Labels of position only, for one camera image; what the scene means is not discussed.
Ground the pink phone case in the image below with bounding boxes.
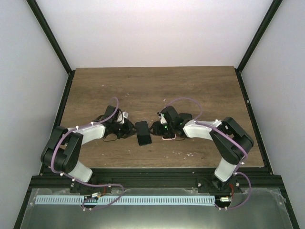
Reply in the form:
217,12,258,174
162,134,176,141

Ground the black phone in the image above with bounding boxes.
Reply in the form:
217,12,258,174
135,121,152,146

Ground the black phone case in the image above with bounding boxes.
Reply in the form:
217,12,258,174
179,113,193,122

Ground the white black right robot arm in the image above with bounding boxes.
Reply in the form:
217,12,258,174
149,106,254,192

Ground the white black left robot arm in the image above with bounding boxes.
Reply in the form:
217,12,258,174
41,105,136,193

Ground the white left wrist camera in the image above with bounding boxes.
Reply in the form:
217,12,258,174
117,111,129,125

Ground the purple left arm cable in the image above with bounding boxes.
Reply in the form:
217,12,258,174
50,96,125,212

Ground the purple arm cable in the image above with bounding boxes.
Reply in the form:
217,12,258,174
50,96,125,212
164,97,252,210

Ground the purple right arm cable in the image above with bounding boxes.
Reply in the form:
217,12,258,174
164,97,252,210

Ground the black aluminium frame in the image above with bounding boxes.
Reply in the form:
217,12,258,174
14,0,299,229

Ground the light blue slotted cable duct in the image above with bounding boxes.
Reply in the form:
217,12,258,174
34,195,215,206

